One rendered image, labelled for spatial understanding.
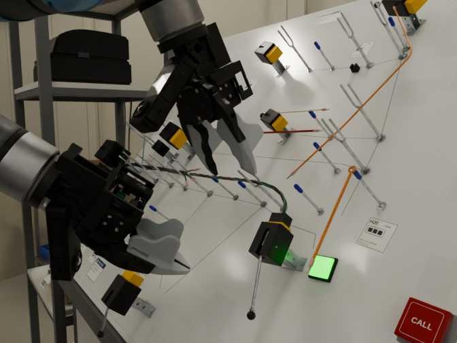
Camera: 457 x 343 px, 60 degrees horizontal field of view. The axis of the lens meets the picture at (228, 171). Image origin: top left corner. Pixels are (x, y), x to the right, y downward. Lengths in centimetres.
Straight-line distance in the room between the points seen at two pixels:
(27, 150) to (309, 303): 45
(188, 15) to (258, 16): 318
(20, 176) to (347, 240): 48
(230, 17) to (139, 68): 126
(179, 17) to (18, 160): 25
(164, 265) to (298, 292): 25
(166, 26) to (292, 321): 46
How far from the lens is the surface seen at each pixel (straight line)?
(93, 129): 508
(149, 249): 51
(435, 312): 54
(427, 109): 78
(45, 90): 142
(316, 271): 66
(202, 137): 58
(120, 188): 49
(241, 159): 54
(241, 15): 380
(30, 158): 49
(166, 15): 53
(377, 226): 66
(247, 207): 85
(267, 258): 64
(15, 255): 389
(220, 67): 57
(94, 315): 110
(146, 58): 453
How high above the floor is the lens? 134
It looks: 8 degrees down
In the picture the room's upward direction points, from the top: straight up
